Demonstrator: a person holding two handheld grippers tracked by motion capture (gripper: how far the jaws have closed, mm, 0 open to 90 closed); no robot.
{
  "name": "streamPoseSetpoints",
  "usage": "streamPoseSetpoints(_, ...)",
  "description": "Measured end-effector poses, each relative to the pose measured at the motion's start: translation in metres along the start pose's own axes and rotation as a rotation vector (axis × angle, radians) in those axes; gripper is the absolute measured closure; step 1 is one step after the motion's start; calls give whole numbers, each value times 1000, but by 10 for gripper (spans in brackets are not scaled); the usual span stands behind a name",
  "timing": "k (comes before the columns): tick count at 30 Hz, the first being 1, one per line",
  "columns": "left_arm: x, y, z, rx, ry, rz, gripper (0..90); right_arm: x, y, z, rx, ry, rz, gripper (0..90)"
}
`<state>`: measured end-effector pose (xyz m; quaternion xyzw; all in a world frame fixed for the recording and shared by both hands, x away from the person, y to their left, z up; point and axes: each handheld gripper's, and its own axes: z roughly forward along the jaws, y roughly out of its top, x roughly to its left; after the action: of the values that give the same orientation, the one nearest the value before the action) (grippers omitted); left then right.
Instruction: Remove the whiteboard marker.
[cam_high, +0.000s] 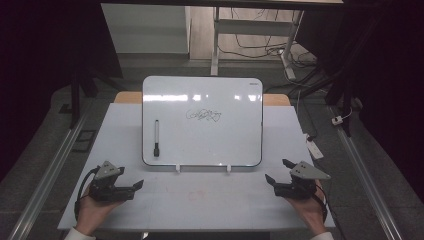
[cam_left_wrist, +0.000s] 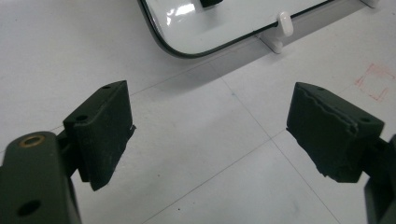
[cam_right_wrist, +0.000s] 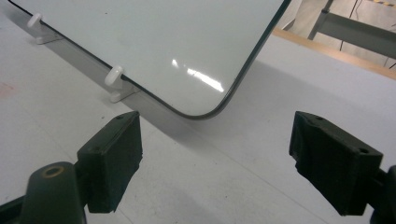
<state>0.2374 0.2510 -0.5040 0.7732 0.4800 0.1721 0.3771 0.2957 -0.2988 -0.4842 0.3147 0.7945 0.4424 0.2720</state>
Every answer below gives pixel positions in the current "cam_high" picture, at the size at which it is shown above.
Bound white whiteboard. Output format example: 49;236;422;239
141;75;264;168

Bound person's left hand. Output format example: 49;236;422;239
74;188;125;236

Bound black and white marker pen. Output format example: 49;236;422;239
153;119;161;158

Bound white power strip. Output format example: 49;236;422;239
304;133;325;161

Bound black tripod stand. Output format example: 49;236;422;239
288;59;359;138
68;49;124;130

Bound wooden board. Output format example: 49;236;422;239
114;91;292;107

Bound white desk frame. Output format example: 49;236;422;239
210;6;305;81

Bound black floor cables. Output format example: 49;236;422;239
218;7;321;94

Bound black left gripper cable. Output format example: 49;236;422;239
73;165;101;222

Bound person's right hand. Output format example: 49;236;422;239
284;180;328;236

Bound aluminium rail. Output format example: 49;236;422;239
328;105;404;240
7;106;93;240

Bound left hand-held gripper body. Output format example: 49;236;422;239
88;160;136;203

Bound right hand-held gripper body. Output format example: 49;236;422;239
273;160;332;201

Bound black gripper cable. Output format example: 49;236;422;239
313;184;330;225
73;165;101;222

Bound white cabinet panel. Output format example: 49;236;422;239
101;3;192;55

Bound black floor plate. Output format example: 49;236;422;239
72;129;98;154

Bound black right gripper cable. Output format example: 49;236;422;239
313;184;330;225

